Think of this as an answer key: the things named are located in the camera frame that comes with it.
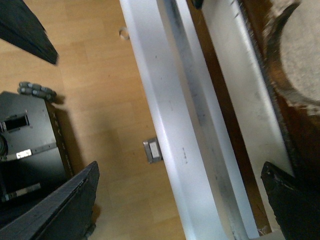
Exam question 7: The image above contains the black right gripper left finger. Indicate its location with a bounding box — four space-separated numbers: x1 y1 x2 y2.
0 161 100 240

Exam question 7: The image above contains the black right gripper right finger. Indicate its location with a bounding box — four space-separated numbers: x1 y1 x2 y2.
261 161 320 240

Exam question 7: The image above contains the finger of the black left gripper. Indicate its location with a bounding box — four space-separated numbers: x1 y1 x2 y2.
0 0 58 65

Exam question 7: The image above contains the white drawer handle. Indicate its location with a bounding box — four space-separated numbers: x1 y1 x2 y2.
120 0 259 240

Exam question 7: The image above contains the wooden drawer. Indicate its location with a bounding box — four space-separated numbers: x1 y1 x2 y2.
189 0 317 240

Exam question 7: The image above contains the grey omni wheel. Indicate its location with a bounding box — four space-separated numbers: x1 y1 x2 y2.
17 81 57 102

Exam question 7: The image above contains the floor power outlet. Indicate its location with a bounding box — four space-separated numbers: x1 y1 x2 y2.
143 137 163 164

